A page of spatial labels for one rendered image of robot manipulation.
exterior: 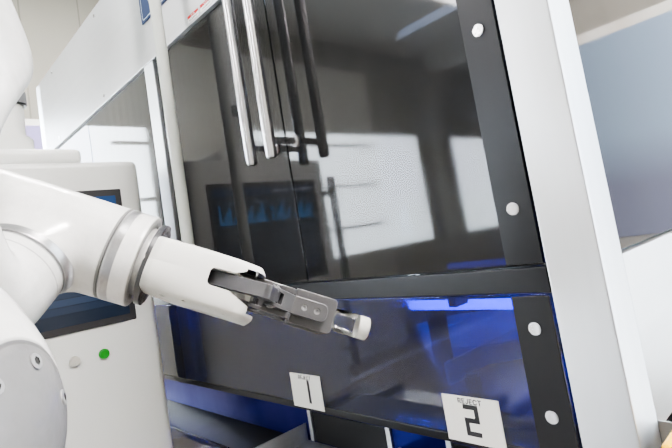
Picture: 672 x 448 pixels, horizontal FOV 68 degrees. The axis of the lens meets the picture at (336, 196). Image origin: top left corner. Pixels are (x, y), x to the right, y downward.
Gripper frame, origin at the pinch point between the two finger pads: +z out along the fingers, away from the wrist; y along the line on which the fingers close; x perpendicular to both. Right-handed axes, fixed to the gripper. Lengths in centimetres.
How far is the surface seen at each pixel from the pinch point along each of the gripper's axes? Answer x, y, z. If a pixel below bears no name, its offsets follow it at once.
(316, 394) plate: -8.6, -43.5, 11.1
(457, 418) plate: -5.7, -18.4, 25.3
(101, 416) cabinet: -26, -78, -27
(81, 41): 73, -109, -82
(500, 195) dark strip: 20.1, -3.9, 18.9
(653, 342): 8.5, -3.5, 40.4
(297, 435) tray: -18, -61, 13
